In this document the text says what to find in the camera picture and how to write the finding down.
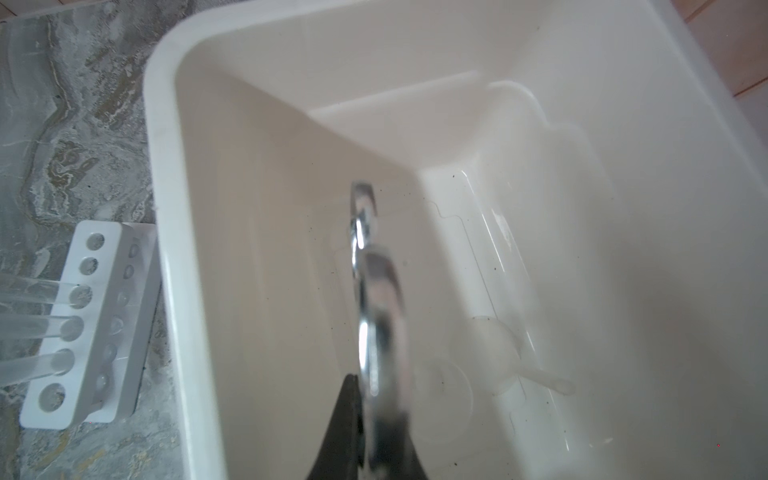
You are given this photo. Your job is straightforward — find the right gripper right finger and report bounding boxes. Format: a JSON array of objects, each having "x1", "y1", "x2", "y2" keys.
[{"x1": 398, "y1": 426, "x2": 428, "y2": 480}]

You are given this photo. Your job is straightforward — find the white plastic storage bin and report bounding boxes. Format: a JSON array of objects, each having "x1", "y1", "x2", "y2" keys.
[{"x1": 143, "y1": 1, "x2": 767, "y2": 479}]

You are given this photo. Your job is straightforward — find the white test tube rack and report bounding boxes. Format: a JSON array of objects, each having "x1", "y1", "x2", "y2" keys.
[{"x1": 19, "y1": 220, "x2": 161, "y2": 430}]

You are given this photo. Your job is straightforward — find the clear glass watch dish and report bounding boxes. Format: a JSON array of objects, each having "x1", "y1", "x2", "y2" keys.
[{"x1": 411, "y1": 358, "x2": 474, "y2": 443}]

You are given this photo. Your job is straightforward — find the clear glass test tube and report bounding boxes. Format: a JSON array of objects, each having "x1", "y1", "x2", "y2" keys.
[{"x1": 1, "y1": 273, "x2": 93, "y2": 309}]

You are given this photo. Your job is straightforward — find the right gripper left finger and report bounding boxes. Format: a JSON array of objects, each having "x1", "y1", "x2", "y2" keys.
[{"x1": 307, "y1": 374, "x2": 363, "y2": 480}]

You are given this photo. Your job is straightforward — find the metal surgical scissors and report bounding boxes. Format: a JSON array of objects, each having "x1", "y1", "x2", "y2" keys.
[{"x1": 350, "y1": 182, "x2": 414, "y2": 479}]

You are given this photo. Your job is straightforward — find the blue capped test tube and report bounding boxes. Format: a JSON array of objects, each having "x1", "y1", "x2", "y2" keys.
[
  {"x1": 0, "y1": 349, "x2": 75, "y2": 387},
  {"x1": 1, "y1": 314, "x2": 84, "y2": 341}
]

